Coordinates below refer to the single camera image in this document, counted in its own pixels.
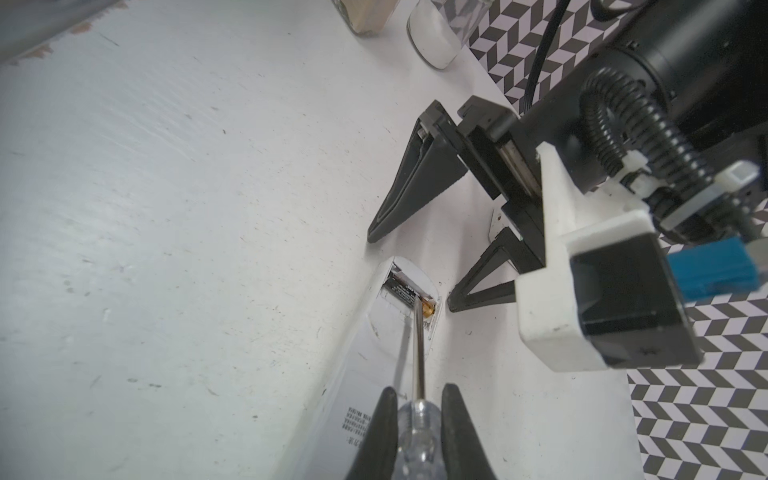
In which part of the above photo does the white remote with green buttons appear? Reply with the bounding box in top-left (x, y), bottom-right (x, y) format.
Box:
top-left (276, 256), bottom-right (442, 479)

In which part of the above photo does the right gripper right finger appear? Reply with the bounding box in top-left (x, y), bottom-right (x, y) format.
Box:
top-left (441, 383), bottom-right (497, 480)

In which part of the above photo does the small clear glass jar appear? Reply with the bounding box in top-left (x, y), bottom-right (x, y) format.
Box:
top-left (407, 0), bottom-right (493, 70)

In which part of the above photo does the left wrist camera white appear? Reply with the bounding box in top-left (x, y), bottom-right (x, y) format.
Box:
top-left (515, 143), bottom-right (703, 372)

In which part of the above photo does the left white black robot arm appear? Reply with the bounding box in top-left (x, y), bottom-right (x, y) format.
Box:
top-left (367, 1), bottom-right (767, 311)

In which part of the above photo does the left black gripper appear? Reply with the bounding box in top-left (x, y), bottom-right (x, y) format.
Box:
top-left (367, 94), bottom-right (577, 314)

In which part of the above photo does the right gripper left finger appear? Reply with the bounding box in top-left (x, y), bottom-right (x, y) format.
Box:
top-left (346, 387), bottom-right (399, 480)

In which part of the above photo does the small silver screwdriver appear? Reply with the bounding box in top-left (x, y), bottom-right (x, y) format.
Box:
top-left (392, 297), bottom-right (447, 480)

